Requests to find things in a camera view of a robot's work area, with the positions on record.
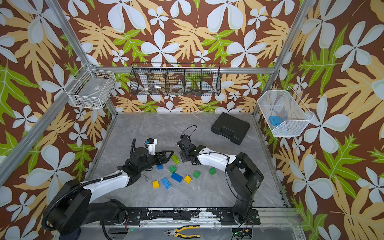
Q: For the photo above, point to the lime green long brick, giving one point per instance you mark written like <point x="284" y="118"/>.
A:
<point x="175" y="159"/>

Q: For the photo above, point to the white wire basket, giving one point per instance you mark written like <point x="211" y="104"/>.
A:
<point x="288" y="105"/>
<point x="90" y="87"/>

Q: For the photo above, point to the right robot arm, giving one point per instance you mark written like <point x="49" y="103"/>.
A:
<point x="242" y="174"/>

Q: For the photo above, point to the green square brick left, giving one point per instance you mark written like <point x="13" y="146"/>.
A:
<point x="172" y="169"/>

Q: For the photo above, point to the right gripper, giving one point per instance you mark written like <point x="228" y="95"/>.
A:
<point x="184" y="147"/>

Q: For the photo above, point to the green square brick right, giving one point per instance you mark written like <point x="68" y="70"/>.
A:
<point x="212" y="171"/>

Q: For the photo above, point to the white wire basket right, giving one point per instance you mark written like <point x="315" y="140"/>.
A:
<point x="288" y="105"/>

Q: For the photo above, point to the black wire basket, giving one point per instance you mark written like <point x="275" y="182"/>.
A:
<point x="196" y="79"/>

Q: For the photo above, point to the dark blue long brick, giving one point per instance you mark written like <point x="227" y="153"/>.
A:
<point x="177" y="177"/>

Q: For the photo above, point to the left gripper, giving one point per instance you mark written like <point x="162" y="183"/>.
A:
<point x="157" y="156"/>

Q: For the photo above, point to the blue object in basket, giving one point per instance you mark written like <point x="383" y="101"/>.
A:
<point x="275" y="120"/>

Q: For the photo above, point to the light blue long brick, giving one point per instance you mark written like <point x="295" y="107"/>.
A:
<point x="166" y="183"/>

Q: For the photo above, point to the small electronics board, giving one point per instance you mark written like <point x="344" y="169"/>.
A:
<point x="242" y="234"/>

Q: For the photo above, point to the yellow square brick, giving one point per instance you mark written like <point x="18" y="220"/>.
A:
<point x="155" y="184"/>
<point x="187" y="179"/>

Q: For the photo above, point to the silver combination wrench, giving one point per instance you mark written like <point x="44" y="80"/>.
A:
<point x="145" y="177"/>

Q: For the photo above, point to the yellow square brick left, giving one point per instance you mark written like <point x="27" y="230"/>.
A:
<point x="155" y="184"/>

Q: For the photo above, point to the green square brick middle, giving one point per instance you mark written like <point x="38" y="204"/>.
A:
<point x="196" y="174"/>

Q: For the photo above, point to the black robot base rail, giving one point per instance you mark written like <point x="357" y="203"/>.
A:
<point x="221" y="216"/>

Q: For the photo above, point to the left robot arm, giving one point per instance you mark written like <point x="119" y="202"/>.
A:
<point x="74" y="205"/>

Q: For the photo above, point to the green square brick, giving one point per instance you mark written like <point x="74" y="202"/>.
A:
<point x="196" y="174"/>
<point x="212" y="171"/>
<point x="172" y="169"/>

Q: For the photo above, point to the black plastic tool case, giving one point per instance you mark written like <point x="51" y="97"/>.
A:
<point x="231" y="128"/>

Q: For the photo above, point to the yellow square brick middle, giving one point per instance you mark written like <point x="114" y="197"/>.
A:
<point x="187" y="179"/>

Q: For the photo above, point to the white wire basket left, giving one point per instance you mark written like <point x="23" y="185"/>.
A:
<point x="90" y="87"/>

